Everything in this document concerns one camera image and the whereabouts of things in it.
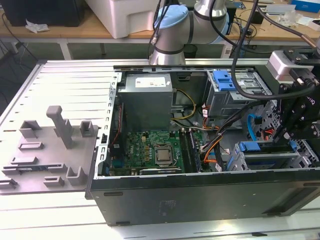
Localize orange red power wire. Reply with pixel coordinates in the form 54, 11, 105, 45
261, 127, 276, 142

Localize blue data wire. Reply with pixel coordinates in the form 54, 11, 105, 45
246, 113, 263, 141

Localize hard disk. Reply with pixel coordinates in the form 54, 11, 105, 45
225, 139, 298, 171

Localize perforated metal disk bay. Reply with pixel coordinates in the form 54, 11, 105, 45
224, 98, 320, 173

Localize silver optical drive cage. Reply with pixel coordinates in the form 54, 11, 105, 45
202, 69, 273, 118

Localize blue plastic drive latch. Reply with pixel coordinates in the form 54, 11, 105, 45
212, 70, 238, 93

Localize small white box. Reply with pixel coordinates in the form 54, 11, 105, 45
308, 18, 320, 31

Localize clear plastic bag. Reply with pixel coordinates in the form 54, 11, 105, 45
276, 11, 305, 27

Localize small black box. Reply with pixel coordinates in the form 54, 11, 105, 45
249, 9, 266, 25

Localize grey metal tray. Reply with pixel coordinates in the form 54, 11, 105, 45
264, 3, 297, 16

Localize blue cardboard box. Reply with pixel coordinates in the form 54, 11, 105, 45
289, 0, 320, 13

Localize RAM stick black chips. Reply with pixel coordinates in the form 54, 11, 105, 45
187, 128, 202, 173

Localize large black box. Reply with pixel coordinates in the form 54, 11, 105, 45
229, 6, 238, 33

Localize black RAM slot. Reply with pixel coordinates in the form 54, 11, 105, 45
179, 128, 191, 173

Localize black waste bin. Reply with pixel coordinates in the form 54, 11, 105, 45
183, 44, 198, 60

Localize green motherboard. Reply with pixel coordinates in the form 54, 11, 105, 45
109, 128, 213, 176

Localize black CPU socket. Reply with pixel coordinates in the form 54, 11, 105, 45
152, 144, 176, 166

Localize silver CPU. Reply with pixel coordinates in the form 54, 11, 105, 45
155, 149, 173, 162

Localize black open PC case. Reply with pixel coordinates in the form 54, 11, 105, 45
84, 64, 320, 227

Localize black graphics card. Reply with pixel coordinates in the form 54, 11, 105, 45
138, 166, 183, 176

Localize grey power supply unit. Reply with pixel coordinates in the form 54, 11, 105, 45
117, 73, 175, 132

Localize white foam box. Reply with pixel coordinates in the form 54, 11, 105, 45
84, 0, 161, 40

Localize wooden desk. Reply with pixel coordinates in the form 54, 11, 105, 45
0, 0, 320, 61

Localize grey parts rack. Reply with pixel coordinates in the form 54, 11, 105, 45
0, 104, 101, 195

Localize black computer tower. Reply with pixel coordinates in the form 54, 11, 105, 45
1, 0, 86, 28

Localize crumpled white paper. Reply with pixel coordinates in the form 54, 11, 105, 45
24, 19, 50, 34

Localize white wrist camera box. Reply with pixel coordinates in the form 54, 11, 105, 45
266, 49, 316, 82

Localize black cable bundle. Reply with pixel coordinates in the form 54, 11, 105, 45
199, 98, 273, 173

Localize black cable copper sleeve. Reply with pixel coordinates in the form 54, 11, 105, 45
254, 4, 317, 48

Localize thick black wrist cable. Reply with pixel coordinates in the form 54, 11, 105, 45
230, 0, 317, 101

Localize blue network cable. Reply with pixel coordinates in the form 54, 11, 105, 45
239, 24, 249, 59

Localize orange data wire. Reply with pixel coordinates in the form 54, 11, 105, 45
203, 147, 218, 165

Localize yellow black power wire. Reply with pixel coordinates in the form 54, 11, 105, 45
171, 88, 196, 121

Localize thin cable metal plug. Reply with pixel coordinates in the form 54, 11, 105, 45
148, 0, 173, 60

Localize red black fan wire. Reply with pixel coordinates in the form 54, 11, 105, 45
109, 102, 125, 148

